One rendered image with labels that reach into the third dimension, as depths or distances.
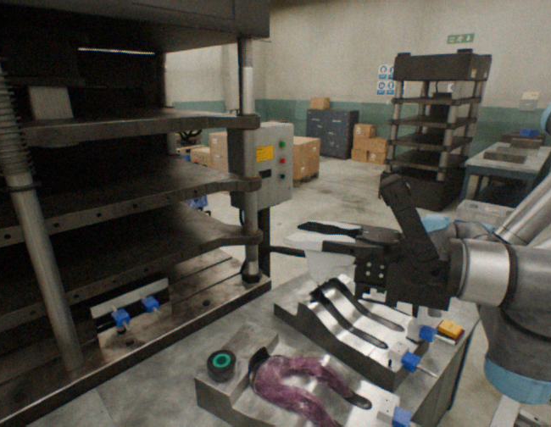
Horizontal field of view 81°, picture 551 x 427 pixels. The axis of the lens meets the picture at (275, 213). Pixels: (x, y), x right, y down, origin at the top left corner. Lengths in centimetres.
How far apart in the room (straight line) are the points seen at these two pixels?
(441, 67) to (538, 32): 278
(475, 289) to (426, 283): 5
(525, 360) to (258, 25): 117
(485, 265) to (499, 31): 711
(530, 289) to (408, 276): 12
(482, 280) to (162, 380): 97
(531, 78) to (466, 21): 151
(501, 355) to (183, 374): 90
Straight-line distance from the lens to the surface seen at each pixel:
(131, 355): 132
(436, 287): 45
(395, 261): 42
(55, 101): 136
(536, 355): 49
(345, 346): 114
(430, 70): 490
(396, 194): 41
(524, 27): 742
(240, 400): 99
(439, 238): 104
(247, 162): 133
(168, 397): 113
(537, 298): 45
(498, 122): 739
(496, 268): 43
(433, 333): 116
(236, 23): 124
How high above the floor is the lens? 164
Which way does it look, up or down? 21 degrees down
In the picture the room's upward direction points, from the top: straight up
